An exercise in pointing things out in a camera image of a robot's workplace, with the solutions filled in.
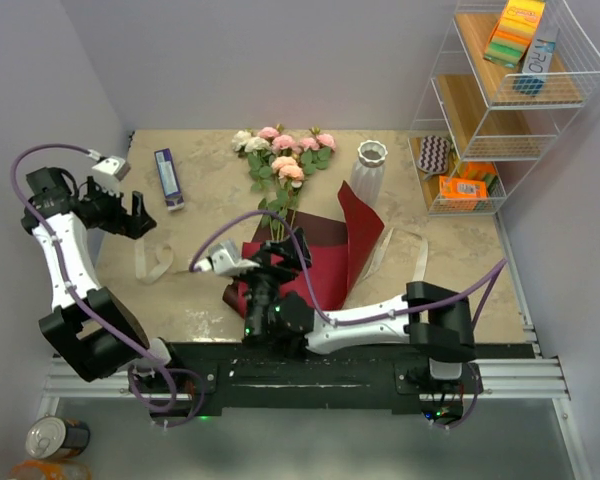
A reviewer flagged aluminium rail frame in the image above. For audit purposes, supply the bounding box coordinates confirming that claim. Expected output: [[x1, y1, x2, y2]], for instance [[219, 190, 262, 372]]
[[34, 209, 594, 480]]

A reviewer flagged orange packet bottom shelf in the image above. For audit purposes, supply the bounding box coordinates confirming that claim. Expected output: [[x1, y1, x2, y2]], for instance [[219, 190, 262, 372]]
[[438, 175, 488, 211]]

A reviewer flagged cream ribbon gold lettering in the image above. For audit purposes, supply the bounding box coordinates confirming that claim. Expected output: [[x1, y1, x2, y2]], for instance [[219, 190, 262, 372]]
[[134, 227, 429, 286]]

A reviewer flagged white wire shelf rack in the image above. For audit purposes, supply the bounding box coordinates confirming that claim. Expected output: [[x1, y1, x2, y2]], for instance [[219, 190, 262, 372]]
[[409, 1, 600, 216]]

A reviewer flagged purple wavy scrub pad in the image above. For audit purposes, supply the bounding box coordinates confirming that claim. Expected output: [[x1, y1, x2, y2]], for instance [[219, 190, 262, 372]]
[[415, 135, 452, 181]]

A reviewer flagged orange green sponge pack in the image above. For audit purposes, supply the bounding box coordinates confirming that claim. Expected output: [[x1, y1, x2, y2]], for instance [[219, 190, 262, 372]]
[[459, 162, 498, 194]]

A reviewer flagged pink white flower bunch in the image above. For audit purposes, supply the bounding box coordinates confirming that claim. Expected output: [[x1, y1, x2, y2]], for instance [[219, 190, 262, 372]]
[[231, 124, 337, 225]]

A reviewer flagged purple white toothpaste box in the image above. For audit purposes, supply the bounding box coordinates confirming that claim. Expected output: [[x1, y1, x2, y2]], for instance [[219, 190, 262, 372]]
[[154, 148, 185, 211]]

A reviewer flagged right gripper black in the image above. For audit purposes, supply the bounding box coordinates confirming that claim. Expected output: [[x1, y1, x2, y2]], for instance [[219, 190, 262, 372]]
[[235, 226, 312, 344]]

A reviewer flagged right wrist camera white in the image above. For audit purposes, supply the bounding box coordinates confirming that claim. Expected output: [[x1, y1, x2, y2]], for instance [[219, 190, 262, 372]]
[[194, 240, 259, 277]]

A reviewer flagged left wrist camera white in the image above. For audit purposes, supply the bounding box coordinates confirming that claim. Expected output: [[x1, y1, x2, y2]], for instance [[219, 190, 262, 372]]
[[91, 156, 131, 190]]

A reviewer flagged tin can silver lid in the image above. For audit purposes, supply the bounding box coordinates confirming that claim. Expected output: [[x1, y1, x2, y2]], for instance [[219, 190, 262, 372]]
[[25, 416, 91, 460]]

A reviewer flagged white blue tall box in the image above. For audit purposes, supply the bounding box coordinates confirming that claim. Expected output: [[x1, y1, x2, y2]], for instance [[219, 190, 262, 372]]
[[513, 25, 560, 96]]

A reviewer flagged colourful sponge pack top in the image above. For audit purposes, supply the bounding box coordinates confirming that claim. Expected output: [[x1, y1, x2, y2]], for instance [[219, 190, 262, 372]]
[[483, 0, 545, 68]]

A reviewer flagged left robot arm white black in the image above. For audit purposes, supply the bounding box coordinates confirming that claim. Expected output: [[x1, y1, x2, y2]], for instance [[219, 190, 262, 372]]
[[21, 157, 187, 392]]

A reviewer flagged red wrapping paper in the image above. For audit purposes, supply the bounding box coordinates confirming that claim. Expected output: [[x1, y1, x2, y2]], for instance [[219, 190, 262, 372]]
[[222, 180, 386, 319]]

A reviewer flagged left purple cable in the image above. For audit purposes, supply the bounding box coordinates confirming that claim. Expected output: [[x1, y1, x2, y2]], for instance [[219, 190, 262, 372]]
[[9, 144, 209, 429]]

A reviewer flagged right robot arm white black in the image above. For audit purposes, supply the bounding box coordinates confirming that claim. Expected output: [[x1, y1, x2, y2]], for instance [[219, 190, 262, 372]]
[[238, 230, 477, 393]]

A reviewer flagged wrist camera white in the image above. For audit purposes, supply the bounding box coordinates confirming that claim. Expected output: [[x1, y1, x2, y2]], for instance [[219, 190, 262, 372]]
[[194, 240, 259, 277], [91, 156, 131, 190]]

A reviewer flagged white ribbed vase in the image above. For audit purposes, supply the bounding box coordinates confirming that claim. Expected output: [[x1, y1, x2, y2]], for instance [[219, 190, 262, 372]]
[[349, 140, 388, 208]]

